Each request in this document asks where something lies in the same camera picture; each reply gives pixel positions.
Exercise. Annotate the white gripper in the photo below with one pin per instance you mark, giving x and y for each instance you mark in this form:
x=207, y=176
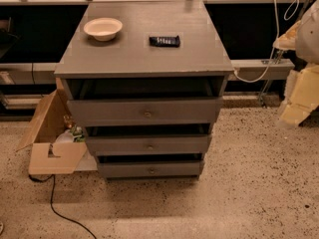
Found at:
x=308, y=40

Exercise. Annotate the grey bottom drawer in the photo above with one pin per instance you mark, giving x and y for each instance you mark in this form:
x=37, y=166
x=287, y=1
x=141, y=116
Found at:
x=150, y=169

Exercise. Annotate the grey drawer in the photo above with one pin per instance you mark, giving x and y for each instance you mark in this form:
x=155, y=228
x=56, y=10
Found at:
x=150, y=169
x=165, y=144
x=144, y=111

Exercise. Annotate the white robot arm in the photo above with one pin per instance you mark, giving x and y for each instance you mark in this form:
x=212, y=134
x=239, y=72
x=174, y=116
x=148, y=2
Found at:
x=303, y=39

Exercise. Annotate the grey middle drawer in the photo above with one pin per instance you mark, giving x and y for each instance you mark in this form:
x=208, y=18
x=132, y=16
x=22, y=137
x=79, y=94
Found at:
x=165, y=144

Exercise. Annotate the grey top drawer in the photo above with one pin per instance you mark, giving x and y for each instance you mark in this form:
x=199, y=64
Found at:
x=144, y=111

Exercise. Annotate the grey drawer cabinet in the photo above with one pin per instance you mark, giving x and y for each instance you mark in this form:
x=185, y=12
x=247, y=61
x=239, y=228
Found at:
x=129, y=68

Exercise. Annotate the open cardboard box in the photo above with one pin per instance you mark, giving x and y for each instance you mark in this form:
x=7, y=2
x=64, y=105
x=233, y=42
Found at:
x=49, y=154

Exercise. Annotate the metal stand pole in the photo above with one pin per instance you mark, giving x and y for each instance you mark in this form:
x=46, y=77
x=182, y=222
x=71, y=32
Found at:
x=304, y=10

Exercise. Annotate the white paper bowl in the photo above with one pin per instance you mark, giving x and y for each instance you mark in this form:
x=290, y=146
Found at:
x=103, y=29

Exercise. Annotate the white sneaker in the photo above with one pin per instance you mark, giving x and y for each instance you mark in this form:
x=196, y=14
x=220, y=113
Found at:
x=1, y=227

